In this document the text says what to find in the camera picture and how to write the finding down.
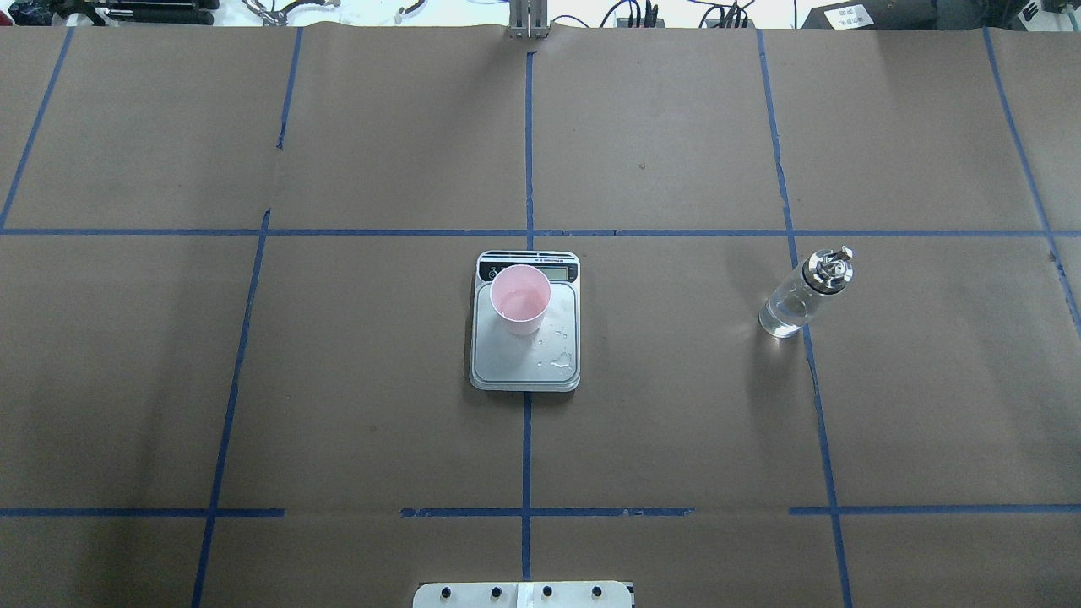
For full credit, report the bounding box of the pink plastic cup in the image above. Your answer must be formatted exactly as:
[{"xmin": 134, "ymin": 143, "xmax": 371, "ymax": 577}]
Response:
[{"xmin": 490, "ymin": 264, "xmax": 551, "ymax": 336}]

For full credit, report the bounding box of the clear glass sauce bottle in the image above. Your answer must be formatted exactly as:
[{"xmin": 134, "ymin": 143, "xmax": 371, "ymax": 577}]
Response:
[{"xmin": 759, "ymin": 244, "xmax": 855, "ymax": 339}]

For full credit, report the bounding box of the digital kitchen scale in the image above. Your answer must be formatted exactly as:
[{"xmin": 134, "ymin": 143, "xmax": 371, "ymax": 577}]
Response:
[{"xmin": 470, "ymin": 250, "xmax": 582, "ymax": 393}]

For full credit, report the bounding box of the black folded tripod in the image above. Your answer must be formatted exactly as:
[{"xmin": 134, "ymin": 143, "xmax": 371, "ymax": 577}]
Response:
[{"xmin": 46, "ymin": 1, "xmax": 221, "ymax": 26}]

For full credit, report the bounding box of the aluminium frame post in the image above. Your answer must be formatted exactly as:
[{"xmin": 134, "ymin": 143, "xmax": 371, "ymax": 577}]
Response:
[{"xmin": 507, "ymin": 0, "xmax": 551, "ymax": 40}]

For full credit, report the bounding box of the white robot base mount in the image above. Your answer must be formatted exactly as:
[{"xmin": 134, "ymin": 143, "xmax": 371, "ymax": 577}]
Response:
[{"xmin": 412, "ymin": 580, "xmax": 636, "ymax": 607}]

